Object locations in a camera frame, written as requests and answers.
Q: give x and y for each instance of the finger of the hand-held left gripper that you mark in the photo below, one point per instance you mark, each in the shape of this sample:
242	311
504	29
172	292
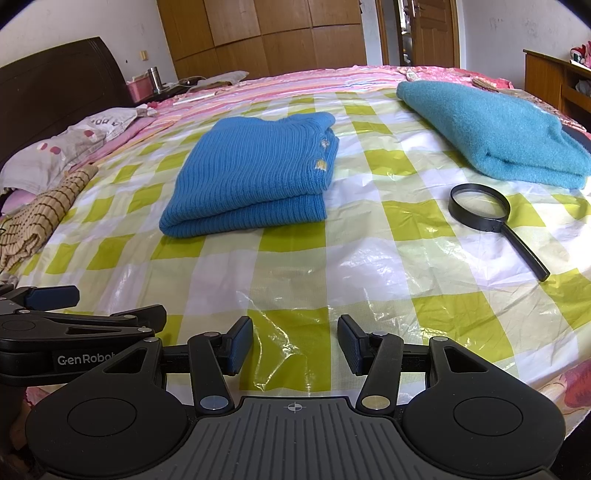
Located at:
115	320
51	295

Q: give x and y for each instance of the grey cloth on nightstand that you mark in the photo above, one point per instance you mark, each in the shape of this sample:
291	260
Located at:
219	79

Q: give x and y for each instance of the wooden wardrobe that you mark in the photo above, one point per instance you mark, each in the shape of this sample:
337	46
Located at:
277	32

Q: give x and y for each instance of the grey pillow with pink spots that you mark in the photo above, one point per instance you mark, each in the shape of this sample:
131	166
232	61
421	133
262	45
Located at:
60	147

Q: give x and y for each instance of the dark nightstand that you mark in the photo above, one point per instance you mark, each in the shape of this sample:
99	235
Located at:
166	90

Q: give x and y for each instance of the black magnifying glass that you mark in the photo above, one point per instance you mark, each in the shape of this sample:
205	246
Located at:
526	254

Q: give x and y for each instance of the wooden desk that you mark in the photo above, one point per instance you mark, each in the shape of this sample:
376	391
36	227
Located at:
545	78

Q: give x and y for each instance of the red plush toy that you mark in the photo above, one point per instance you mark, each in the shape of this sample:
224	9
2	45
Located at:
581	54

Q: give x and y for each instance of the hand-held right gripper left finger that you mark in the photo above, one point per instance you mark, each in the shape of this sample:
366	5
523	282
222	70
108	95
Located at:
242	344

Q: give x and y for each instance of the pink plastic basket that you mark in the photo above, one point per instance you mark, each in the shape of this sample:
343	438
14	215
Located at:
138	90

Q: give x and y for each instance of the wooden door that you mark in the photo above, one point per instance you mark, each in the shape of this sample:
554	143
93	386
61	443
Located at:
434	32

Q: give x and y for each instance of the white paper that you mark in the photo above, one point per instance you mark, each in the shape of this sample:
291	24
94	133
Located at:
194	97

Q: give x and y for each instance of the small patterned cloth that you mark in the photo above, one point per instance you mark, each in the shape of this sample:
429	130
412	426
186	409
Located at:
415	73

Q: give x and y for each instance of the brown patterned item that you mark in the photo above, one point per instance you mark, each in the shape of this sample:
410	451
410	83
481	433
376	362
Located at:
487	84

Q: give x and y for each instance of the steel thermos bottle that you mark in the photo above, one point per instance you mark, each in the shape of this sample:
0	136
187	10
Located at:
154	78

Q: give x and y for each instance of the yellow-green checked plastic sheet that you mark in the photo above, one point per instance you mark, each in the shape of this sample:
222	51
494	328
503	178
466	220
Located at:
392	277

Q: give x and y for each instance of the beige striped folded cloth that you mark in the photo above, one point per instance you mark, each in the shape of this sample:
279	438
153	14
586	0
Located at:
41	212

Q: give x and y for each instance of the blue knitted sweater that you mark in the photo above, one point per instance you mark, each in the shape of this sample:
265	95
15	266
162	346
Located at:
244	175

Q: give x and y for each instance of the dark wooden headboard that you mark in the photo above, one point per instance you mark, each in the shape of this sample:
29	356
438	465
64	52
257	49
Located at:
55	83

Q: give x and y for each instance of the teal fleece blanket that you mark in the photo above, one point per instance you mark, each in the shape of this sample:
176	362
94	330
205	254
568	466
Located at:
485	124

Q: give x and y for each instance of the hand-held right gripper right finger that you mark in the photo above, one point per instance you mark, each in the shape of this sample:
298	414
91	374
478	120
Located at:
351	344

